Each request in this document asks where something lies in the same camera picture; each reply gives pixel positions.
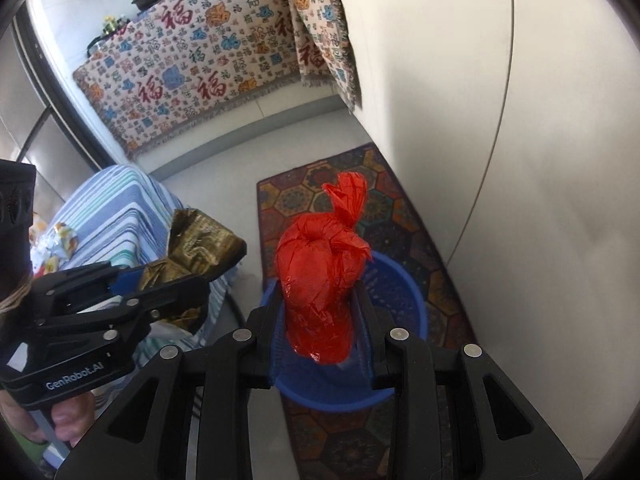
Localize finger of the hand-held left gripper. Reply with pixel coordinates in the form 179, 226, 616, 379
32, 261, 147, 320
30, 274, 209, 357

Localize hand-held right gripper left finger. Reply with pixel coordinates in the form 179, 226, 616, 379
54, 280, 291, 480

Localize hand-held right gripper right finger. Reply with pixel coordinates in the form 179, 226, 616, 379
350, 287, 583, 480

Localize gold foil wrapper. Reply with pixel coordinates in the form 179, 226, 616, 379
140, 207, 248, 334

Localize blue plastic basket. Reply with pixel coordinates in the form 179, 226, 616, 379
260, 251, 429, 414

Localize red plastic bag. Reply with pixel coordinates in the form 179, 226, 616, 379
276, 171, 376, 366

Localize person's left hand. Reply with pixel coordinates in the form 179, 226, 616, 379
0, 390, 97, 457

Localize blue striped table cloth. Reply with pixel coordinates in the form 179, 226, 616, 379
30, 165, 242, 407

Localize crumpled snack packet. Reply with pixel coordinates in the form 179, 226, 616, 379
36, 222, 79, 262

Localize hexagon patterned rug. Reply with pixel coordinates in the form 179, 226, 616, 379
256, 144, 482, 480

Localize grey cabinet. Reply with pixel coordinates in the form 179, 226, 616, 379
0, 10, 117, 213

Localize large printed blanket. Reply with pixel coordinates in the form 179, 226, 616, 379
72, 0, 307, 162

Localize hanging printed blanket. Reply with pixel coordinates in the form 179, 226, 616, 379
279, 0, 364, 112

